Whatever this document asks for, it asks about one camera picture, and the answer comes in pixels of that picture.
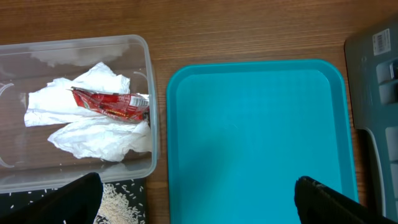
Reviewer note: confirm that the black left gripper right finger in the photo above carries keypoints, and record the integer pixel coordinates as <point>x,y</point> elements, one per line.
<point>319,204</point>

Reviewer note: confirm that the grey dishwasher rack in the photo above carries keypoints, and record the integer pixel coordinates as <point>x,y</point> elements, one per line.
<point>371,60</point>

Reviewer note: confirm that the teal serving tray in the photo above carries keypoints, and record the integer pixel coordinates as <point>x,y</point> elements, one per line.
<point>239,135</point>

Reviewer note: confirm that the white napkin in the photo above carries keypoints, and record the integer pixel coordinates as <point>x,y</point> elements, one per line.
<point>85,133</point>

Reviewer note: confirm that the red snack wrapper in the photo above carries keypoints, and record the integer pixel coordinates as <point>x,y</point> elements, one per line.
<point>122,107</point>

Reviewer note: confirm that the clear plastic waste bin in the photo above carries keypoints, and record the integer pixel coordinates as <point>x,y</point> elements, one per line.
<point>28,160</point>

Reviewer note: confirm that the spilled rice pile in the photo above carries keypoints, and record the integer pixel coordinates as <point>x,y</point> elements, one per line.
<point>115,208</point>

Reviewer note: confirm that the black plastic tray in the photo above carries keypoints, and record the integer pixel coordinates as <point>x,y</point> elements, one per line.
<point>133,189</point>

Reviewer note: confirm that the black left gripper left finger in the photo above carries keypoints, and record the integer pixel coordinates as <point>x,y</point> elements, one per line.
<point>76,202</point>

